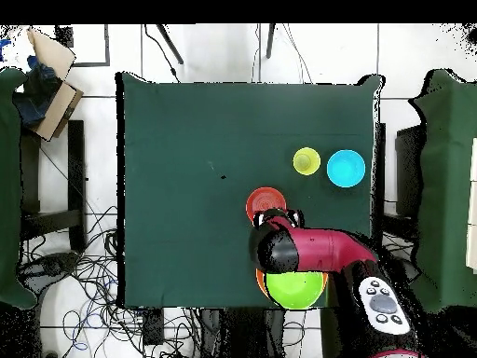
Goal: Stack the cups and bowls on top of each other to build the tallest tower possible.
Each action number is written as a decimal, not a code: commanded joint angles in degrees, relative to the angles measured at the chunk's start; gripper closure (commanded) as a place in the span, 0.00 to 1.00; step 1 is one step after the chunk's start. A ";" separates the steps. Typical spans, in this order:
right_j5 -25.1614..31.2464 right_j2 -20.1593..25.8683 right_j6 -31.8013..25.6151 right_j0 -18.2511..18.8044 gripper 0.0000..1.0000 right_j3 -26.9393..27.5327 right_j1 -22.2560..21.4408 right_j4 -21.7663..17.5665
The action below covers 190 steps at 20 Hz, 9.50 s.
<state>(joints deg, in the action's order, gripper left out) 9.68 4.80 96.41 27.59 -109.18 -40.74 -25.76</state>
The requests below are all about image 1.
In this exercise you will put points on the small orange-red plastic bowl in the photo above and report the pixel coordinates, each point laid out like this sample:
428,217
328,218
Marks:
265,199

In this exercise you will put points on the yellow plastic cup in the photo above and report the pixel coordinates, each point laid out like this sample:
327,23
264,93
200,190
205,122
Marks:
306,161

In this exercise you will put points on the large orange plastic bowl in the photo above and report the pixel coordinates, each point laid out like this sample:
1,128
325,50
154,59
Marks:
260,281

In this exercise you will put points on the green plastic bowl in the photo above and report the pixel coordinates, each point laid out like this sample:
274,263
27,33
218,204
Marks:
294,289

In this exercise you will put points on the small cyan plastic bowl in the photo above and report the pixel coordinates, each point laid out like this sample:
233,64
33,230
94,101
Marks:
346,168

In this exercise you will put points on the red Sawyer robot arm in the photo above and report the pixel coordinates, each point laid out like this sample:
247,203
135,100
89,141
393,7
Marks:
320,250

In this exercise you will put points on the white box stack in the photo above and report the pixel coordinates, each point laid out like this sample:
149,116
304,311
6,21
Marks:
473,209

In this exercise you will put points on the dark green tablecloth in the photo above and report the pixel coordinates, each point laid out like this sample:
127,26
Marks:
223,119

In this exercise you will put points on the black tripod leg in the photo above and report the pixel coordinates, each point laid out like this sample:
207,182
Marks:
169,44
270,41

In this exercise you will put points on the black stool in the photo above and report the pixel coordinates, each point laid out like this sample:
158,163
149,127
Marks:
76,167

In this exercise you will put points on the cardboard box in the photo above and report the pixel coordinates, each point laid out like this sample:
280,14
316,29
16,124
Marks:
56,108

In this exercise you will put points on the green cloth covered side table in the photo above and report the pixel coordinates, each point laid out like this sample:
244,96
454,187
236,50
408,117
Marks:
9,186
447,186

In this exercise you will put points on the dark blue cloth bag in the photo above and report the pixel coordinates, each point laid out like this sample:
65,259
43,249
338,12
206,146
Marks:
37,93

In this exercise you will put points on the black floor frame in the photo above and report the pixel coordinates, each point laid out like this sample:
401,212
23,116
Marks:
107,48

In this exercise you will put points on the black pedestal foot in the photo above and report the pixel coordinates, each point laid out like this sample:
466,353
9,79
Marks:
48,264

